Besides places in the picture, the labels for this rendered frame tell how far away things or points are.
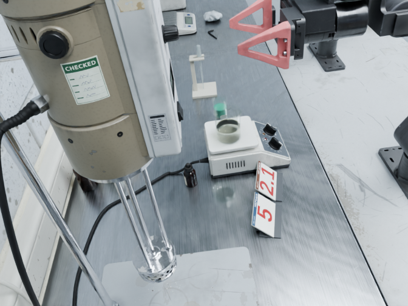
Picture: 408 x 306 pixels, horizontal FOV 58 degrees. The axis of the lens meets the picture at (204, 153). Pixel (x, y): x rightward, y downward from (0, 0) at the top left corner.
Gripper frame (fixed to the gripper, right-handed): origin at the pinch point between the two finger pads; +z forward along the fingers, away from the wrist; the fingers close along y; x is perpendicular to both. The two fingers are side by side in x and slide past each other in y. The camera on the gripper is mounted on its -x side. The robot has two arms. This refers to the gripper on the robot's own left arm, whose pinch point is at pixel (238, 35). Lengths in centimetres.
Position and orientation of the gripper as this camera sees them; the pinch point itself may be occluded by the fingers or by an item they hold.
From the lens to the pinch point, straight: 61.4
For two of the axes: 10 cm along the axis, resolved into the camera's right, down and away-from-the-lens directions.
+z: -9.9, 1.4, 0.2
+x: 1.2, 7.4, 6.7
